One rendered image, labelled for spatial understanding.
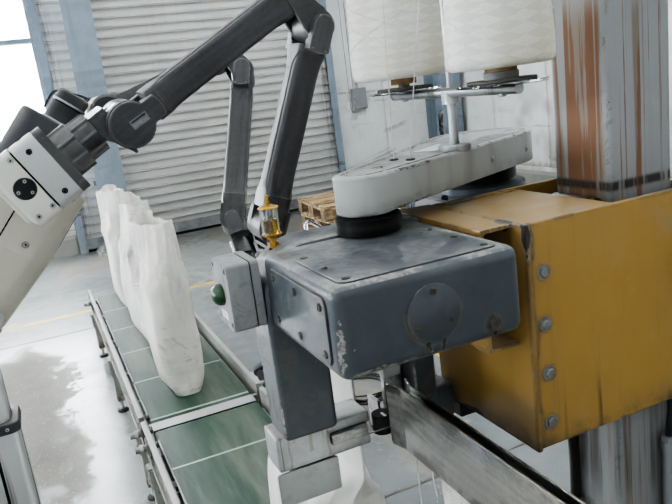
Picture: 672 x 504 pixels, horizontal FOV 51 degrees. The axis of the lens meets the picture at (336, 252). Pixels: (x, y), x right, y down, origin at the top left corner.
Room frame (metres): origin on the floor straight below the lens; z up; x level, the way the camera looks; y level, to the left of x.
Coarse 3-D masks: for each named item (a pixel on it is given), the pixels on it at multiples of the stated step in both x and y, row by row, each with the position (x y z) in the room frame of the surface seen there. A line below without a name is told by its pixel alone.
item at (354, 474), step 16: (336, 384) 1.13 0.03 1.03; (352, 384) 1.08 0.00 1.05; (336, 400) 1.14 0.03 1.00; (272, 464) 1.33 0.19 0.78; (352, 464) 1.11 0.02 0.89; (272, 480) 1.35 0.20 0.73; (352, 480) 1.10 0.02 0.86; (368, 480) 1.13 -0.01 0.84; (272, 496) 1.36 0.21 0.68; (320, 496) 1.12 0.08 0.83; (336, 496) 1.11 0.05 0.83; (352, 496) 1.10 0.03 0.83; (368, 496) 1.13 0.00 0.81
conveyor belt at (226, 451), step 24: (240, 408) 2.47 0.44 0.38; (168, 432) 2.35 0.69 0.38; (192, 432) 2.32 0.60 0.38; (216, 432) 2.30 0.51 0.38; (240, 432) 2.28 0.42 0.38; (264, 432) 2.25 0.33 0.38; (168, 456) 2.17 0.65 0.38; (192, 456) 2.15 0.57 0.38; (216, 456) 2.13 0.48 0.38; (240, 456) 2.11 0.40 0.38; (264, 456) 2.09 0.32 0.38; (192, 480) 2.00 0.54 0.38; (216, 480) 1.98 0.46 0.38; (240, 480) 1.96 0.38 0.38; (264, 480) 1.94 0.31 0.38
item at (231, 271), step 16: (224, 256) 0.92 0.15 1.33; (224, 272) 0.87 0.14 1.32; (240, 272) 0.87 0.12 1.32; (256, 272) 0.88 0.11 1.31; (224, 288) 0.88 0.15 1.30; (240, 288) 0.87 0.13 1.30; (256, 288) 0.88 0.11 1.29; (240, 304) 0.87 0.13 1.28; (256, 304) 0.88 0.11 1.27; (224, 320) 0.91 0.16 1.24; (240, 320) 0.87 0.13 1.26; (256, 320) 0.87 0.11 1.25
